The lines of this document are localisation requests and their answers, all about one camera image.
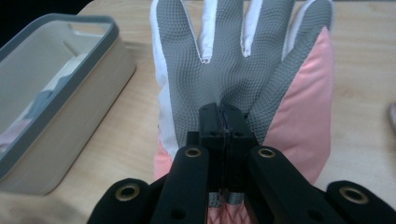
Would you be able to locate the pink ski glove printed back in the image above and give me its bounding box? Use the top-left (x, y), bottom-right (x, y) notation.
top-left (389, 102), bottom-right (396, 133)

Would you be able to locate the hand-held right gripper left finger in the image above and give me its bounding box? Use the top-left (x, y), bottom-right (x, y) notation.
top-left (150, 102), bottom-right (226, 224)

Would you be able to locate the pink ski glove grey palm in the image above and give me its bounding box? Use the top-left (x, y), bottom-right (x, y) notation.
top-left (148, 0), bottom-right (336, 224)

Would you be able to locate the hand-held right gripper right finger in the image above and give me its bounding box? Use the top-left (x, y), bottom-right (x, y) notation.
top-left (223, 103), bottom-right (347, 224)

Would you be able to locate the grey-rimmed white plastic bin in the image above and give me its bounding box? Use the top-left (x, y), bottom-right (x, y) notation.
top-left (0, 13), bottom-right (137, 196)

